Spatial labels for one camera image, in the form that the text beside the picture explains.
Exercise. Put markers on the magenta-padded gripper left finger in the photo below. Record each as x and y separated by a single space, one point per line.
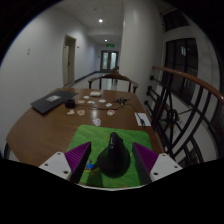
58 164

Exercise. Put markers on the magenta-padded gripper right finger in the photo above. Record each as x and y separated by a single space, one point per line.
164 165

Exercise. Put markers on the black computer mouse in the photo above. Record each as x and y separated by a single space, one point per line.
114 160

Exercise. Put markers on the green mouse pad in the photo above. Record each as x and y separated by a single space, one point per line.
96 136

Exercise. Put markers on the small cream sticker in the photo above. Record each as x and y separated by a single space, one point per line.
70 112

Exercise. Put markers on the orange-rimmed white sticker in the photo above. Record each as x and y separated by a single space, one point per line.
81 112

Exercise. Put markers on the white card sticker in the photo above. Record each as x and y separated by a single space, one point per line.
96 122

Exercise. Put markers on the closed black laptop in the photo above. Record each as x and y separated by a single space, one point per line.
50 103

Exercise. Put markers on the small black box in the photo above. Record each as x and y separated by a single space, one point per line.
70 103

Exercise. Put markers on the small tan sticker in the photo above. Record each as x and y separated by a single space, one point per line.
81 101

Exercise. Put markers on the small white sticker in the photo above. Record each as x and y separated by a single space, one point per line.
86 97
109 104
102 100
91 102

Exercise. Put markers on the red and white sticker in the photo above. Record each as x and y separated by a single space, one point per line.
111 112

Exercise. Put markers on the small white box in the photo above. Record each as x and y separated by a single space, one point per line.
95 93

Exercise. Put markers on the black railing with wooden handrail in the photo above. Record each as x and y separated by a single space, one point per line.
186 76

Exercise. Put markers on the dark framed window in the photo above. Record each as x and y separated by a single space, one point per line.
190 66

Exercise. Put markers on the wooden armchair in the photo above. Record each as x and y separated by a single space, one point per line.
113 76

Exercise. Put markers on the side doorway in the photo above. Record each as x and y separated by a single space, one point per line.
70 60

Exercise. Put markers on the distant wooden chair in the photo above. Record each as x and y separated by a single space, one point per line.
115 69

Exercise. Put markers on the glass double door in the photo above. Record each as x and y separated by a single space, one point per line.
109 61

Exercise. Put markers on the green exit sign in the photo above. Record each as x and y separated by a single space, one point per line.
110 45

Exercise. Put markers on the round ceiling light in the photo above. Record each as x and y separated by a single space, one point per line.
100 20

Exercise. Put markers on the white wall switch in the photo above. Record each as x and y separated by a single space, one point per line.
28 51

